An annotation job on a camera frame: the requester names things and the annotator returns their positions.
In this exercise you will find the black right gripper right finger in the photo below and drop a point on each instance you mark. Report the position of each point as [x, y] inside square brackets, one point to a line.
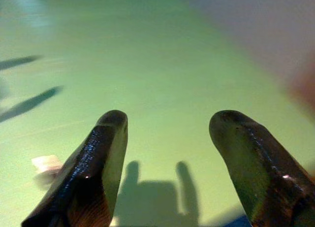
[258, 168]

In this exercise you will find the green wall board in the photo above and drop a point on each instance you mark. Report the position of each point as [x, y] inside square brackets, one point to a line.
[157, 76]

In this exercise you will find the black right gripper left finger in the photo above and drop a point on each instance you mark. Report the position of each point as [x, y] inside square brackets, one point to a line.
[86, 168]

